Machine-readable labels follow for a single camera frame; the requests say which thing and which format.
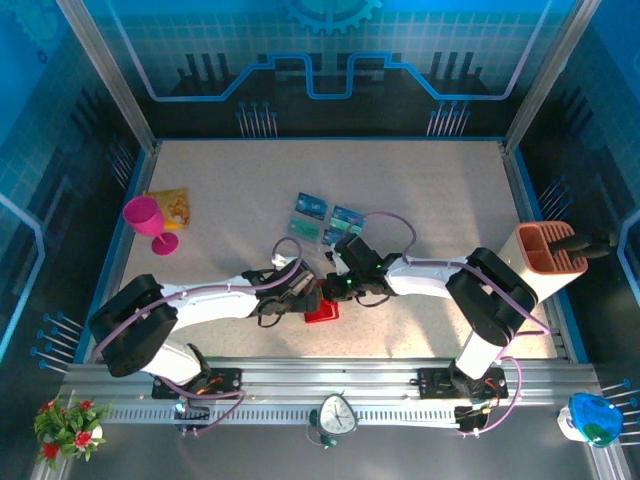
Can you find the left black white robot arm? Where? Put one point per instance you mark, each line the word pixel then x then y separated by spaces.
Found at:
pixel 132 325

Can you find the red card holder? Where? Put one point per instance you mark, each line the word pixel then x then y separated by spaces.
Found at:
pixel 325 315

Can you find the aluminium front beam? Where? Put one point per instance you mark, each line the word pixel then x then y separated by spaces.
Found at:
pixel 325 375

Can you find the aluminium frame post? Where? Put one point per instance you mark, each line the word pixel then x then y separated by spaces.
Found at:
pixel 110 75
pixel 550 75

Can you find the blue VIP card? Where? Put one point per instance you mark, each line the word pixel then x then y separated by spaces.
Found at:
pixel 347 212
pixel 330 237
pixel 312 206

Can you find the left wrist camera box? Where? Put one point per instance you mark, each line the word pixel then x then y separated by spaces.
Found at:
pixel 279 260

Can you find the potted plant red flowers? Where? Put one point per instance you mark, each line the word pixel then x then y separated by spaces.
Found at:
pixel 70 430

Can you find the pink plastic goblet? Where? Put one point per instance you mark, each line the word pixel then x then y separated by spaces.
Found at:
pixel 144 215

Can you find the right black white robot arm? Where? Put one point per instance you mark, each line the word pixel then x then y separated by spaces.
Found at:
pixel 492 297

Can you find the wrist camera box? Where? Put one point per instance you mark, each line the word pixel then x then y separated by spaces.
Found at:
pixel 279 260
pixel 334 260

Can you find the yellow snack packet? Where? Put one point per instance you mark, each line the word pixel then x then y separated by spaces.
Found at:
pixel 176 205

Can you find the white triangular alarm clock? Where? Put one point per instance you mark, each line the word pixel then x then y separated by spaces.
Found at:
pixel 337 415

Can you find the teal VIP card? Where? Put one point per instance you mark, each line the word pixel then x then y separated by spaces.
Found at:
pixel 340 226
pixel 305 230

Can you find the white orange knife block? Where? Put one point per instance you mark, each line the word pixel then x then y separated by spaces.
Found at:
pixel 535 250

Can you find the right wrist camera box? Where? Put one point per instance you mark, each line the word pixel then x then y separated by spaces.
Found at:
pixel 334 260

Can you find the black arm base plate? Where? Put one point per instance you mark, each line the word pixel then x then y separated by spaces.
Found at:
pixel 430 382
pixel 230 382

